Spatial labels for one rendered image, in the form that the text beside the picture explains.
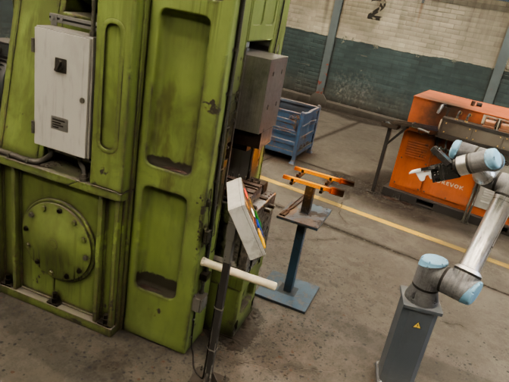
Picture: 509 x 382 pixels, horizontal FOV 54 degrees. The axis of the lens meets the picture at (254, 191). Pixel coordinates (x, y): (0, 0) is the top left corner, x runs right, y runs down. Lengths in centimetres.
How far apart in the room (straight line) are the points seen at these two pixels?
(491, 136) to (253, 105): 374
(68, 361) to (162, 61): 174
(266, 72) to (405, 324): 161
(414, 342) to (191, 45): 206
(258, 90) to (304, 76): 844
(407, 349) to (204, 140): 168
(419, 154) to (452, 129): 52
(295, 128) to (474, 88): 444
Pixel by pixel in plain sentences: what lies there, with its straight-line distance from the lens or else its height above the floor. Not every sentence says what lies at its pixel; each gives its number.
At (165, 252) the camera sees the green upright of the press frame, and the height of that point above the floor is 60.
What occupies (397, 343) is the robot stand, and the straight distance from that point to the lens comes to 315.
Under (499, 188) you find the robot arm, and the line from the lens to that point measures 300.
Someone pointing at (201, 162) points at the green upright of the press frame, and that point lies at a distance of 258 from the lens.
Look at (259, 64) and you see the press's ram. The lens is 265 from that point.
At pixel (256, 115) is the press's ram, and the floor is 146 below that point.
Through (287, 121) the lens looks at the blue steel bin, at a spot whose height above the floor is 54.
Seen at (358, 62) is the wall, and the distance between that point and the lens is 1064.
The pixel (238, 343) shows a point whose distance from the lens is 332.
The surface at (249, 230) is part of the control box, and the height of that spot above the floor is 108.
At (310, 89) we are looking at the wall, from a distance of 1105.
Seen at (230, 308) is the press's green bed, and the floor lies 22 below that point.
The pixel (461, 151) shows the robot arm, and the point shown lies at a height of 155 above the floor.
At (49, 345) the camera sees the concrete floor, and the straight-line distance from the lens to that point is 325.
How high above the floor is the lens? 208
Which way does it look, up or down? 22 degrees down
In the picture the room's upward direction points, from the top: 10 degrees clockwise
